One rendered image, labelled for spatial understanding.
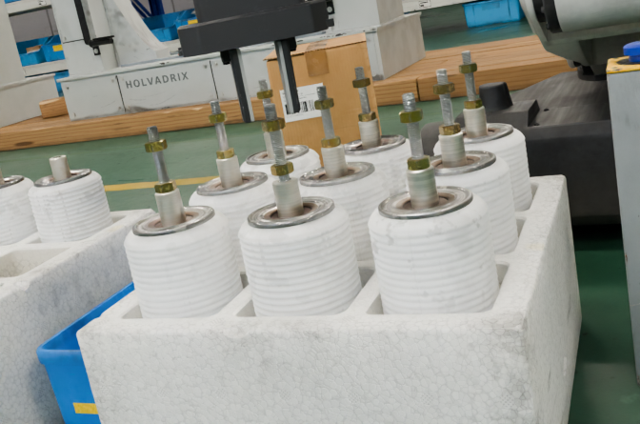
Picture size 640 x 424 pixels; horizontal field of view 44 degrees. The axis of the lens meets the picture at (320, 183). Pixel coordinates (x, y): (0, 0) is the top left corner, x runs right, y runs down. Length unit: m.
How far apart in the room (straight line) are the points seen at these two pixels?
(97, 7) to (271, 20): 2.93
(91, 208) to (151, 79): 2.24
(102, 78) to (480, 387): 2.95
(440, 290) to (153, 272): 0.25
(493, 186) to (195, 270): 0.27
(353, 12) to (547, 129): 1.85
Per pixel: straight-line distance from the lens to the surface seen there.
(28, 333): 0.95
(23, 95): 4.17
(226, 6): 0.63
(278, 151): 0.66
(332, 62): 1.83
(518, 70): 2.66
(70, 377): 0.90
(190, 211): 0.75
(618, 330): 0.97
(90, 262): 1.02
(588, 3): 1.02
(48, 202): 1.07
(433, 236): 0.60
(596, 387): 0.86
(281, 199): 0.67
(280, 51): 0.64
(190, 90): 3.20
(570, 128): 1.14
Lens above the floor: 0.43
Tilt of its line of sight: 14 degrees down
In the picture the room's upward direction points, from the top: 11 degrees counter-clockwise
